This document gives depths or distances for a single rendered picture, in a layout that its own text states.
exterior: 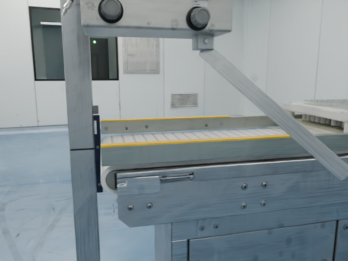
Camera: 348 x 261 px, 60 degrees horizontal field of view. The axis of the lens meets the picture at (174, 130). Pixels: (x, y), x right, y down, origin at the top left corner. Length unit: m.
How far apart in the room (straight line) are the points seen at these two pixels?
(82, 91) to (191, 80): 5.28
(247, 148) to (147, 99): 5.20
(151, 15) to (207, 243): 0.44
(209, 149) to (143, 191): 0.13
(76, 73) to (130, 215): 0.38
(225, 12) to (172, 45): 5.39
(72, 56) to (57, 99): 4.75
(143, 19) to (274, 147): 0.32
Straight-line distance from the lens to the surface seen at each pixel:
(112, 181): 0.51
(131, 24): 0.45
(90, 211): 0.84
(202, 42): 0.51
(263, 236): 0.70
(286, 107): 0.87
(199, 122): 0.79
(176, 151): 0.50
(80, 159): 0.79
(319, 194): 0.67
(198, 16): 0.44
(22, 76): 5.52
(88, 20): 0.45
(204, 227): 0.62
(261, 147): 0.56
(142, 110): 5.70
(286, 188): 0.62
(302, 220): 0.72
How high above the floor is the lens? 0.95
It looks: 10 degrees down
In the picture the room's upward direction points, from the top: straight up
